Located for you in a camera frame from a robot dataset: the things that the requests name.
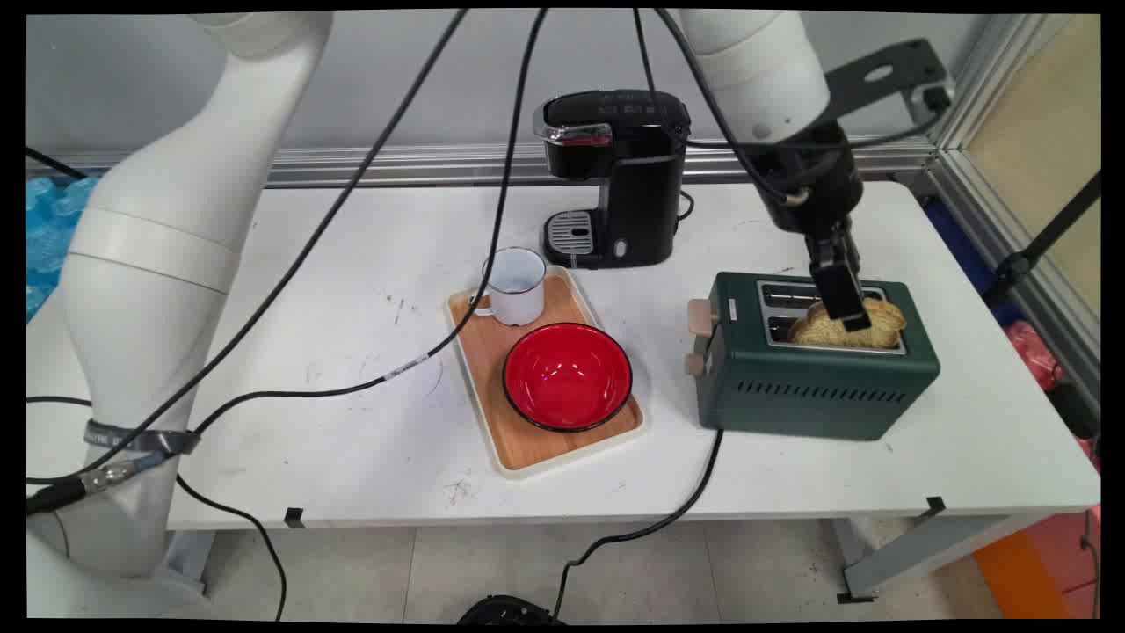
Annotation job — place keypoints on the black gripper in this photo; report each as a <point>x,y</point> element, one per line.
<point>813,176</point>

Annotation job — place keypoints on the toasted bread slice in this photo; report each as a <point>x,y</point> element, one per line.
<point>879,327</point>

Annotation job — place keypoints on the beige toaster lever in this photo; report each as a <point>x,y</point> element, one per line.
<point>701,318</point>

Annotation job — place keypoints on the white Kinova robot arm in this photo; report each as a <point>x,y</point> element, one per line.
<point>149,264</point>

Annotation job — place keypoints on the dark green two-slot toaster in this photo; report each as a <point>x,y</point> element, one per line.
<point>809,387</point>

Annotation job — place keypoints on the beige toaster knob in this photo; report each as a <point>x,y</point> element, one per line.
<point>695,365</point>

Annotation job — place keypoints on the black tripod stand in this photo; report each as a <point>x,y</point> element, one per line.
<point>1046,233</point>

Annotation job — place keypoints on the red plastic bag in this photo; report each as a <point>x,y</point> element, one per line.
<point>1035,352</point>

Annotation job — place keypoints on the black coffee machine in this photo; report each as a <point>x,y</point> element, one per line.
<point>637,176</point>

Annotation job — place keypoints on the black table clip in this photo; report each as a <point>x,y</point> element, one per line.
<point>293,518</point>
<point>934,505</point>

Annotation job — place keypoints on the grey table leg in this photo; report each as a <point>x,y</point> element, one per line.
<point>923,549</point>

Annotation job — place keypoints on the red bowl with black rim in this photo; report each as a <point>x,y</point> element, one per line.
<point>567,376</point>

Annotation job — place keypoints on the white enamel mug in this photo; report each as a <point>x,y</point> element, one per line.
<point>517,294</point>

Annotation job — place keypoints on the wooden serving tray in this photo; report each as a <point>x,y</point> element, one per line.
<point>488,378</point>

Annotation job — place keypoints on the black object on floor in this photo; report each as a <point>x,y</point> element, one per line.
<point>505,611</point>

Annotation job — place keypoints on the blue plastic bag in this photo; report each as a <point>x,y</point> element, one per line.
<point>53,229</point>

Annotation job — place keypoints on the aluminium frame post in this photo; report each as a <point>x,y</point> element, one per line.
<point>1011,220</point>

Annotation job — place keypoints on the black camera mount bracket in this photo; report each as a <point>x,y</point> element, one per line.
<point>883,75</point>

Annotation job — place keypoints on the aluminium frame rail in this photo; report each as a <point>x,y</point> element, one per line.
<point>439,165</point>

